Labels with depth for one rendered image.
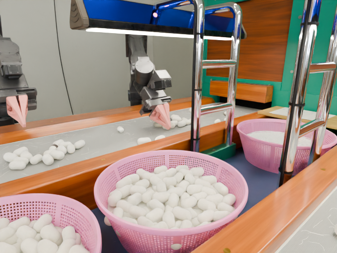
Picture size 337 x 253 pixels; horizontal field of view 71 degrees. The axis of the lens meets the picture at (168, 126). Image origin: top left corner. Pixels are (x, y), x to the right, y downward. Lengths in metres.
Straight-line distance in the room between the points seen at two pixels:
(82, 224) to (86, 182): 0.14
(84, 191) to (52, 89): 2.30
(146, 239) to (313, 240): 0.23
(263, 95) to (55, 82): 2.19
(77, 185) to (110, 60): 2.53
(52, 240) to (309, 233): 0.36
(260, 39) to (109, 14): 0.73
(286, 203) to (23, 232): 0.39
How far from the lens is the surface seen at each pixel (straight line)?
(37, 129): 0.84
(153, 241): 0.35
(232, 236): 0.33
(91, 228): 0.36
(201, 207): 0.42
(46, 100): 2.76
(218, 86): 1.18
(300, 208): 0.42
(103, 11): 0.60
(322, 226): 0.44
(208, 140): 0.70
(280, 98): 1.09
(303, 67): 0.46
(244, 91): 1.10
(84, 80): 2.85
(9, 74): 0.69
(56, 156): 0.62
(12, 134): 0.83
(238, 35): 0.70
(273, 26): 1.13
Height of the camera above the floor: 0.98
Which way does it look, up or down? 17 degrees down
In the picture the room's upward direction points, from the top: straight up
